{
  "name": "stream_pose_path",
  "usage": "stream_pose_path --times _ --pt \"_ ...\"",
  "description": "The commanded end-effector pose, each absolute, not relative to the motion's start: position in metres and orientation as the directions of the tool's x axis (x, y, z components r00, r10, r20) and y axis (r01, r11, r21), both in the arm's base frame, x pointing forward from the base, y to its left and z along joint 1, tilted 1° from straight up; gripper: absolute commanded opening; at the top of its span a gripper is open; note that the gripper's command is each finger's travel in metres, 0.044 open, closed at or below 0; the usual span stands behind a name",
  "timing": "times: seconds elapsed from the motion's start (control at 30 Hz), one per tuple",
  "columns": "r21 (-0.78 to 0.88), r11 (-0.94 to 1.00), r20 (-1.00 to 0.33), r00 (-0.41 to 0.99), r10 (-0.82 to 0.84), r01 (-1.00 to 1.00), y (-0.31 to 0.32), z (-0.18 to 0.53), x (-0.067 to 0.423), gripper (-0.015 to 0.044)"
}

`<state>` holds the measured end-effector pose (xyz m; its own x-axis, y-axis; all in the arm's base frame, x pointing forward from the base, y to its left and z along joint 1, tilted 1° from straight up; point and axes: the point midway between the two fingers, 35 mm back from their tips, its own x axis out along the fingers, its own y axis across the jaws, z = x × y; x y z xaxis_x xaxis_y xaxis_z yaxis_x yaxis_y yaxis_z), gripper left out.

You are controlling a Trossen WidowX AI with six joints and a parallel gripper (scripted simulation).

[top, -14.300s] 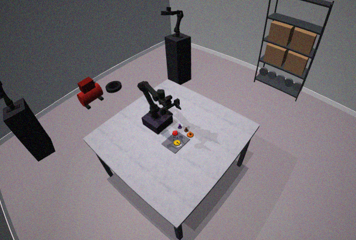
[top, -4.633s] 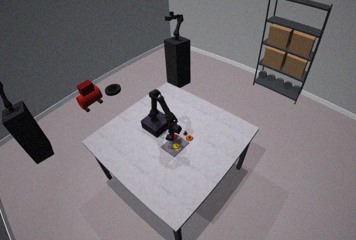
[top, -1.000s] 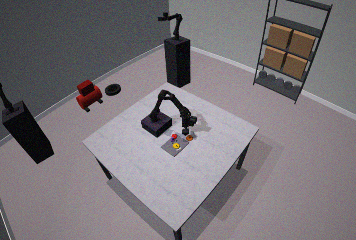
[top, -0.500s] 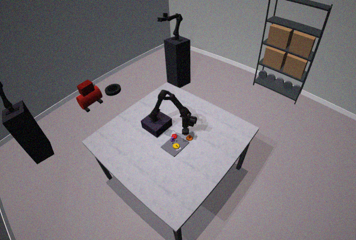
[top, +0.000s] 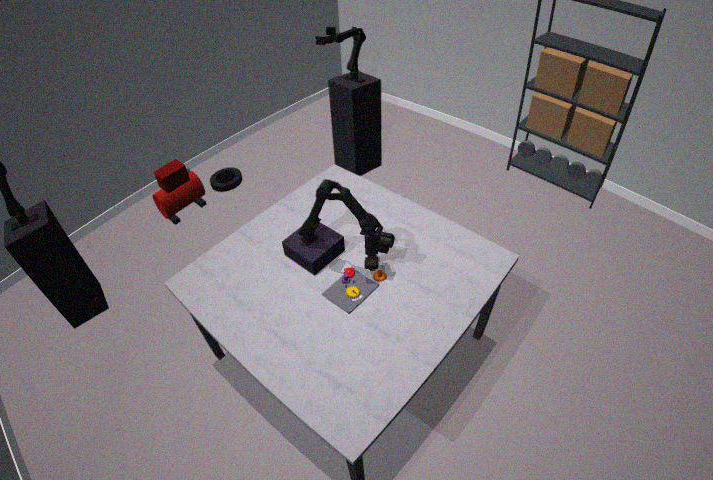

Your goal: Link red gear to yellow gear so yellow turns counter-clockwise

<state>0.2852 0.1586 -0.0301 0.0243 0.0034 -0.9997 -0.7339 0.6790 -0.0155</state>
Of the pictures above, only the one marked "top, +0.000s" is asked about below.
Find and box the yellow gear with black stripe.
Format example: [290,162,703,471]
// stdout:
[346,286,360,299]

